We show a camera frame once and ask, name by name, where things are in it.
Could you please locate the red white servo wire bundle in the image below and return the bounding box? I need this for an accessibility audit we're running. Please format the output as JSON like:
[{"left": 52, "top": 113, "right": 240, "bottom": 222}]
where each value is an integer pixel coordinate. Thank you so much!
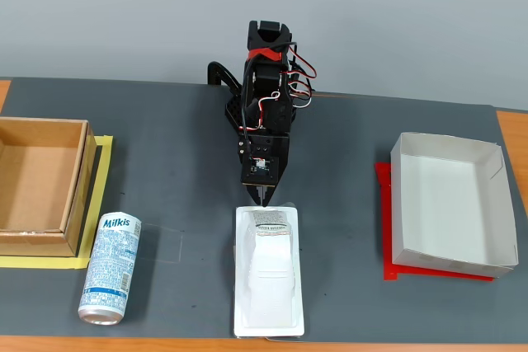
[{"left": 255, "top": 41, "right": 318, "bottom": 130}]

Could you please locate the dark gray table mat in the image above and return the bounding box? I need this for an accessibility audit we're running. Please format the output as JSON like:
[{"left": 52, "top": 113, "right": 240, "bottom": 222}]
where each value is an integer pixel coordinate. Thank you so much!
[
  {"left": 262, "top": 87, "right": 528, "bottom": 345},
  {"left": 0, "top": 77, "right": 265, "bottom": 339}
]

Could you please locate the brown cardboard box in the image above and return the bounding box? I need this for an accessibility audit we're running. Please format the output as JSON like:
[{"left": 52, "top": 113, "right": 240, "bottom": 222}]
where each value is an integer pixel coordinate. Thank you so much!
[{"left": 0, "top": 116, "right": 98, "bottom": 258}]

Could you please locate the black table clamp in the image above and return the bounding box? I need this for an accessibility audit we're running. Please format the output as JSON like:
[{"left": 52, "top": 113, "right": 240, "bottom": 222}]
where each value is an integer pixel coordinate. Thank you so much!
[{"left": 207, "top": 61, "right": 248, "bottom": 138}]

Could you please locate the red tape on arm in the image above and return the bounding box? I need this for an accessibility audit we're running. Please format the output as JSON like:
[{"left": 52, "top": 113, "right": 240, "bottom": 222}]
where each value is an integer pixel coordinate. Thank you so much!
[{"left": 246, "top": 46, "right": 286, "bottom": 63}]

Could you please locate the gray paper box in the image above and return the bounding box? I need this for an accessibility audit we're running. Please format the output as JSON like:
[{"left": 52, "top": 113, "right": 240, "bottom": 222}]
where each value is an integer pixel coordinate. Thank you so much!
[{"left": 389, "top": 132, "right": 520, "bottom": 279}]

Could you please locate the black camera cable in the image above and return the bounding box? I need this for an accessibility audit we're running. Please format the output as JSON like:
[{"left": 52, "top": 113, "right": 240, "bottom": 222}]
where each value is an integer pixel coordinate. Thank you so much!
[{"left": 241, "top": 53, "right": 253, "bottom": 157}]

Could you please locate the red tape frame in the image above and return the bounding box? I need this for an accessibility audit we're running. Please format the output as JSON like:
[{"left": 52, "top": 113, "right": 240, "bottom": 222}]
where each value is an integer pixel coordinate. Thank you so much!
[{"left": 374, "top": 161, "right": 495, "bottom": 284}]

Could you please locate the clear tape square outline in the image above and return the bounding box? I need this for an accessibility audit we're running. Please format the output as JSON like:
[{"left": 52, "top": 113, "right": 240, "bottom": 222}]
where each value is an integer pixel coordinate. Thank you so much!
[{"left": 139, "top": 223, "right": 185, "bottom": 265}]

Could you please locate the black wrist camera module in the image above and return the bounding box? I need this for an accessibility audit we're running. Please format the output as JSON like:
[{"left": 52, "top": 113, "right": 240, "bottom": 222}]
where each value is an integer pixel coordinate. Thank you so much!
[{"left": 241, "top": 156, "right": 282, "bottom": 187}]

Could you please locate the white packaged sandwich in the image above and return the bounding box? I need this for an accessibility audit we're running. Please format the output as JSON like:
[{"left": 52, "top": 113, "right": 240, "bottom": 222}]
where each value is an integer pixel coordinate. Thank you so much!
[{"left": 233, "top": 202, "right": 307, "bottom": 339}]

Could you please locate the yellow tape frame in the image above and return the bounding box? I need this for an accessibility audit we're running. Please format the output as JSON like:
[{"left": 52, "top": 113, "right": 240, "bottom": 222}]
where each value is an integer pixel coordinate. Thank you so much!
[{"left": 0, "top": 134, "right": 115, "bottom": 270}]

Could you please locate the Milkis drink can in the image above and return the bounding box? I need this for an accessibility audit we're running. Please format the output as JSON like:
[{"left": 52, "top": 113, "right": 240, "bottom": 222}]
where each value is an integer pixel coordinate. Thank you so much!
[{"left": 77, "top": 210, "right": 143, "bottom": 326}]

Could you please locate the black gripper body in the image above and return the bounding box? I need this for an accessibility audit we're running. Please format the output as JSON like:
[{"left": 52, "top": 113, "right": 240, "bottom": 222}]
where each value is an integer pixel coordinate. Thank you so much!
[{"left": 237, "top": 133, "right": 292, "bottom": 188}]

